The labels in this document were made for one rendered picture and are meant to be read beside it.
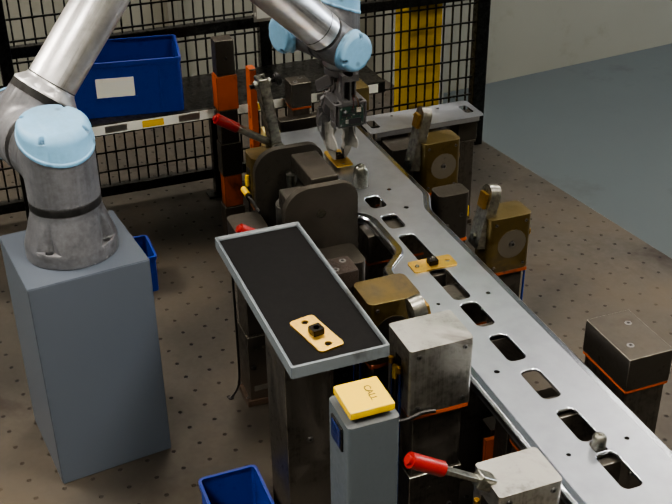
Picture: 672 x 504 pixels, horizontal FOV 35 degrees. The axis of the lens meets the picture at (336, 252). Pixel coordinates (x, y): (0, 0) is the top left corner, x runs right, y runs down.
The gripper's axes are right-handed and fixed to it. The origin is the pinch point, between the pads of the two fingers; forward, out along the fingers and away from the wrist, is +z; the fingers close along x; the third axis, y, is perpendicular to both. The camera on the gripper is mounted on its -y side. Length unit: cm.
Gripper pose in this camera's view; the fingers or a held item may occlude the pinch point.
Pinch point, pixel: (338, 151)
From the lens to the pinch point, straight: 226.3
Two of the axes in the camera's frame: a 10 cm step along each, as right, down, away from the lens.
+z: 0.1, 8.6, 5.1
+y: 3.6, 4.7, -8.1
